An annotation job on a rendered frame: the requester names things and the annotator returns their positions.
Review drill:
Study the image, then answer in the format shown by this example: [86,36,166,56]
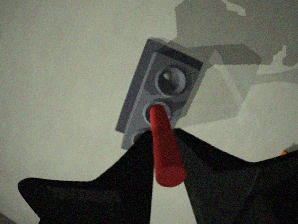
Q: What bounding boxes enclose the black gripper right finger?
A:
[173,128,298,224]

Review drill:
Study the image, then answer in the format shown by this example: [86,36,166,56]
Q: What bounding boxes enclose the red peg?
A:
[149,105,188,188]

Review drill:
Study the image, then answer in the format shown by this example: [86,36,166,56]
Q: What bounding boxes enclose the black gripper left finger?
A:
[17,131,154,224]

